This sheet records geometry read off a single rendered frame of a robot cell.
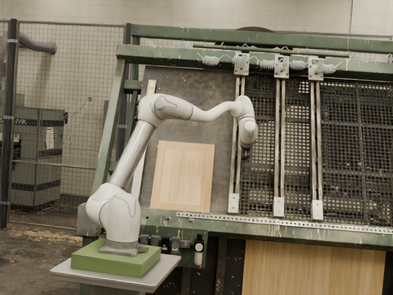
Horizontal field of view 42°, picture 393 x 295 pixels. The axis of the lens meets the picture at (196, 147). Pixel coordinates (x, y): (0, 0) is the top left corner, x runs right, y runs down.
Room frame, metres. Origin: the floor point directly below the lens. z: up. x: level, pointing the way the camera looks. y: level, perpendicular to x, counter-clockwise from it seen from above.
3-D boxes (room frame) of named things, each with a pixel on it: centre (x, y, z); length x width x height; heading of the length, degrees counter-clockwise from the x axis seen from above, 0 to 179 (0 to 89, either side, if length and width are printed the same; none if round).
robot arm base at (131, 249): (2.43, 0.31, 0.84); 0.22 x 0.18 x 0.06; 84
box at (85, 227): (2.92, 0.59, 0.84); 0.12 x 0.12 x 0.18; 88
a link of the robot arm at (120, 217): (2.44, 0.33, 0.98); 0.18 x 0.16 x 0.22; 38
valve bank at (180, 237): (2.97, 0.15, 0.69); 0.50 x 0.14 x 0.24; 88
